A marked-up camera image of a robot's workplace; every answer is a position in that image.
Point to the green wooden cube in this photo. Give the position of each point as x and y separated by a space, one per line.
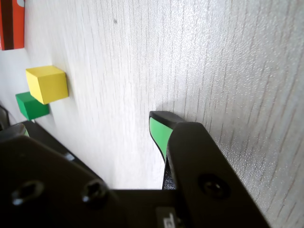
31 108

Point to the red carton box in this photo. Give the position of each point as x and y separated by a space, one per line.
12 23

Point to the yellow wooden cube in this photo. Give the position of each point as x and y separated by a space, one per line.
47 85

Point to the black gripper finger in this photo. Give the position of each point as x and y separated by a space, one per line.
42 185
204 161

